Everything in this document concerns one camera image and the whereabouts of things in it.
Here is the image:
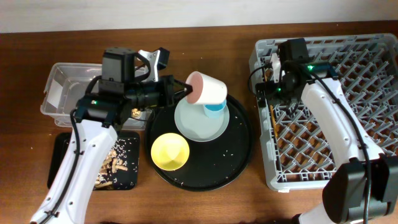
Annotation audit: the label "gold snack wrapper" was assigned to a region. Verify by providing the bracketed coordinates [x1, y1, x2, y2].
[131, 108, 141, 118]

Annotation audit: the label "yellow bowl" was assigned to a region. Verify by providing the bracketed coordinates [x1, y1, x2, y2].
[150, 133, 190, 171]

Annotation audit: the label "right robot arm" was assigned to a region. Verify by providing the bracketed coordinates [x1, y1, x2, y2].
[254, 38, 397, 224]

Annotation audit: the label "light grey plate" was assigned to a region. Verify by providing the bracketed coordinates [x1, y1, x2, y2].
[174, 98, 229, 142]

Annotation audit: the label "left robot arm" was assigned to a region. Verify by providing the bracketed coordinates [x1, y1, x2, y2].
[30, 47, 192, 223]

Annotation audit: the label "black rectangular tray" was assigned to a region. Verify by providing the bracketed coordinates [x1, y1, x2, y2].
[47, 131, 140, 190]

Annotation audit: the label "pink cup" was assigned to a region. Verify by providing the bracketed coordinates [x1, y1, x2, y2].
[185, 71, 228, 105]

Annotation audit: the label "clear plastic bin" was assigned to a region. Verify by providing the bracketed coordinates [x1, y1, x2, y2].
[40, 62, 155, 131]

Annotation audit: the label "round black tray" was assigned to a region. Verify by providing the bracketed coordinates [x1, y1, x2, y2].
[144, 95, 254, 192]

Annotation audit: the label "blue cup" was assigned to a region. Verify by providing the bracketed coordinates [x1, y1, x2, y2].
[203, 100, 226, 118]

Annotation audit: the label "grey dishwasher rack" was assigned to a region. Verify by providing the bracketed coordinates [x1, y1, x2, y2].
[257, 34, 397, 192]

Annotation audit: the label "food scraps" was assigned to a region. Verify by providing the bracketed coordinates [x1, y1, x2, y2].
[94, 138, 139, 190]

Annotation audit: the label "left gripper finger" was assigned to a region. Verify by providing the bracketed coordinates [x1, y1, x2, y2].
[174, 79, 193, 93]
[172, 91, 189, 105]

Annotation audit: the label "wooden chopstick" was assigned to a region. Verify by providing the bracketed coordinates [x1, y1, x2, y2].
[269, 105, 278, 140]

